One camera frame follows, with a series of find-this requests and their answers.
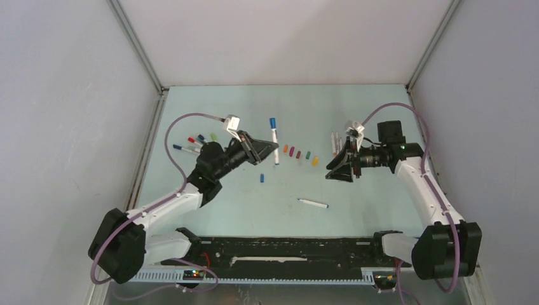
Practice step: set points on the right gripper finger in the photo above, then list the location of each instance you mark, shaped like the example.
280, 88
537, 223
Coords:
346, 149
343, 172

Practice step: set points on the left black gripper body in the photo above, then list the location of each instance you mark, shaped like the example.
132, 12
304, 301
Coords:
236, 155

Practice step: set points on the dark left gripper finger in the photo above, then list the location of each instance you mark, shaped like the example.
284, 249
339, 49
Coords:
259, 157
252, 145

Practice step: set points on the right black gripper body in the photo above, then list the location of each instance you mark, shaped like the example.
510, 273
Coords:
370, 157

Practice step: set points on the magenta cap marker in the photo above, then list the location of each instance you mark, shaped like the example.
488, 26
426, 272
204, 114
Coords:
337, 142

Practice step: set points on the orange cap marker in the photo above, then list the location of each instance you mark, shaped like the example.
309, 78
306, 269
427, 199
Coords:
334, 144

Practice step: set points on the blue cap thick marker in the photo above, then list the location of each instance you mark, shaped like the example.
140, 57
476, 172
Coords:
274, 137

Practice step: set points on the blue cap thin marker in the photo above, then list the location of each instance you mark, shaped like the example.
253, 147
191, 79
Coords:
313, 203

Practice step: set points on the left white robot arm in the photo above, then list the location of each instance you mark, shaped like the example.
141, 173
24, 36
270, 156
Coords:
128, 241

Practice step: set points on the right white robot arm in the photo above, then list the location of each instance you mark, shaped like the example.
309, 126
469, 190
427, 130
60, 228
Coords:
449, 245

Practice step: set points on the dark blue cap marker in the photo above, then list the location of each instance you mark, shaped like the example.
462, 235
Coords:
186, 149

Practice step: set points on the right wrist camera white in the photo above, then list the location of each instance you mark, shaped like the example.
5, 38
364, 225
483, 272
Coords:
355, 131

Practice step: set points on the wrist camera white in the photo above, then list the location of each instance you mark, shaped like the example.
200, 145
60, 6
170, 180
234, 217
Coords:
230, 124
355, 131

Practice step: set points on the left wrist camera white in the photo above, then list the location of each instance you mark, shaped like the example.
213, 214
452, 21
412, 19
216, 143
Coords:
230, 124

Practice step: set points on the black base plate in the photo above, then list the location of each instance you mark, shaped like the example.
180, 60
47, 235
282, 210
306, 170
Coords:
295, 258

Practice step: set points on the aluminium frame rail left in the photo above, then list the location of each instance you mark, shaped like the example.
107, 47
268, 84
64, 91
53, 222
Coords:
142, 99

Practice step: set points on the aluminium frame rail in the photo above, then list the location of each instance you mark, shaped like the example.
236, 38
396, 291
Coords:
417, 85
142, 99

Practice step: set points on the grey cable duct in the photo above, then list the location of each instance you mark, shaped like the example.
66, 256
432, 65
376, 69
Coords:
196, 276

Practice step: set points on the aluminium frame rail right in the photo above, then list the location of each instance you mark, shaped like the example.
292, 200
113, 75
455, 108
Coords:
417, 85

